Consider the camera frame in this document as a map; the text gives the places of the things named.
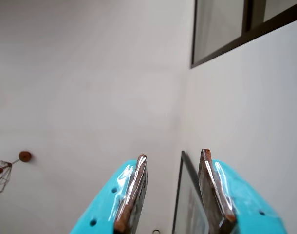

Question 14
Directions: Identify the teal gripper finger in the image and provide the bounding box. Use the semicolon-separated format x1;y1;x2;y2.
69;154;149;234
198;148;289;234

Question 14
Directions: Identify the dark framed window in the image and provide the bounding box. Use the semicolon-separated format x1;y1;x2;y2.
191;0;297;69

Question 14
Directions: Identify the dark framed wall picture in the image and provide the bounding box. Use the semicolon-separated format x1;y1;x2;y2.
172;150;210;234

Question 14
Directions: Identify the round wooden lamp mount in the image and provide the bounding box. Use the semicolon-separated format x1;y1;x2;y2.
19;151;32;163

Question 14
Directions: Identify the wire cage pendant lamp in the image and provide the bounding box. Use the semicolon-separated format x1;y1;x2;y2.
0;157;13;198

